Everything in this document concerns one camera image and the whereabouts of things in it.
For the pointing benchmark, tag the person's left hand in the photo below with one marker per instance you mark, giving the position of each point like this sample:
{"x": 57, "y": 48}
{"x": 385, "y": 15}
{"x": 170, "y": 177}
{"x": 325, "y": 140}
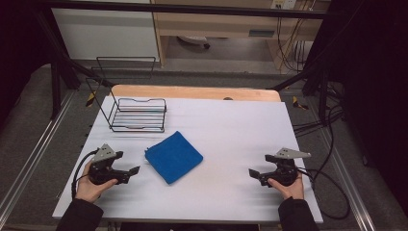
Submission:
{"x": 89, "y": 191}

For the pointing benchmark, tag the wooden table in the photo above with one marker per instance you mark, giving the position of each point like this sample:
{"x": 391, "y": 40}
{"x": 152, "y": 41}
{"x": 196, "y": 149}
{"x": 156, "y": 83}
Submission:
{"x": 192, "y": 92}

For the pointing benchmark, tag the blue towel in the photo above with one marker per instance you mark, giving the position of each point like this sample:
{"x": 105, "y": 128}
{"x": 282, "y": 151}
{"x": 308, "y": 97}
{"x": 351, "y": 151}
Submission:
{"x": 173, "y": 158}

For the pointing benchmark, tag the aluminium floor rail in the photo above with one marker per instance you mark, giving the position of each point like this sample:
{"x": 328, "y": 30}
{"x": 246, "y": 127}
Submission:
{"x": 35, "y": 154}
{"x": 349, "y": 186}

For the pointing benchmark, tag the black metal frame leg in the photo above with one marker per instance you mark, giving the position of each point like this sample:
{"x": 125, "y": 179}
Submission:
{"x": 322, "y": 93}
{"x": 56, "y": 83}

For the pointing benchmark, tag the black metal frame bar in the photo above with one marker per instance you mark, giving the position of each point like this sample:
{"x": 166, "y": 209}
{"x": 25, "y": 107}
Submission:
{"x": 192, "y": 9}

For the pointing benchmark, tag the white cabinet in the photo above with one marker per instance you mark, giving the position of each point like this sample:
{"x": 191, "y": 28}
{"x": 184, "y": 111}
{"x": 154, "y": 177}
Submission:
{"x": 106, "y": 32}

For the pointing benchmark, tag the office chair base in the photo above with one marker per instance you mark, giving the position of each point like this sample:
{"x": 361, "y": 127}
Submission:
{"x": 194, "y": 40}

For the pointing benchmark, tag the white power outlet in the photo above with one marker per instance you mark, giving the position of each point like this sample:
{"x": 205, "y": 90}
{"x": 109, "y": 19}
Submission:
{"x": 284, "y": 4}

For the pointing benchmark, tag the person's right hand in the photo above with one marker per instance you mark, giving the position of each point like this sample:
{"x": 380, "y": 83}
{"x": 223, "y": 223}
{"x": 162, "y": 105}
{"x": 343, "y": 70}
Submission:
{"x": 290, "y": 192}

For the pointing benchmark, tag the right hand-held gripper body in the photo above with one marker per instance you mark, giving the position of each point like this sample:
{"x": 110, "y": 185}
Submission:
{"x": 290, "y": 153}

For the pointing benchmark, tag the light wooden desk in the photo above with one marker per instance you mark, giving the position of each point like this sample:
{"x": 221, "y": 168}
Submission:
{"x": 218, "y": 22}

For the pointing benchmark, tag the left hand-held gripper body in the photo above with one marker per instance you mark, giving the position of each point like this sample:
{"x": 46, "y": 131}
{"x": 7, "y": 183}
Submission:
{"x": 102, "y": 153}

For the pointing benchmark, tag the white table cover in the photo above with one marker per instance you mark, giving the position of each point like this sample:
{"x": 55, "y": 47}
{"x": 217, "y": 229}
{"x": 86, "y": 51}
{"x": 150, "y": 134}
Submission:
{"x": 224, "y": 134}

